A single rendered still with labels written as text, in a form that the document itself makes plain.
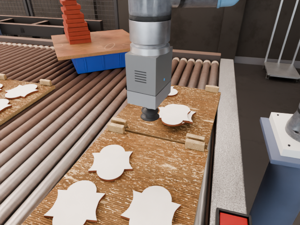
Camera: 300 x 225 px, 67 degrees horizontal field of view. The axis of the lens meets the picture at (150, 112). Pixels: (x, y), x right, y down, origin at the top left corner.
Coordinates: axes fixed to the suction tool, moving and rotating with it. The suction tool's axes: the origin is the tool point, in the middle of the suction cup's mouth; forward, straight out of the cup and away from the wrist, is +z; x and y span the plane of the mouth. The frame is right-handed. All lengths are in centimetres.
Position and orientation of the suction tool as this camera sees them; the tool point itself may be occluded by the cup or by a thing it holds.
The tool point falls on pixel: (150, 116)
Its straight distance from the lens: 51.1
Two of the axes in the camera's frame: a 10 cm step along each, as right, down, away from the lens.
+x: 9.0, 2.2, -3.6
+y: -4.3, 4.7, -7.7
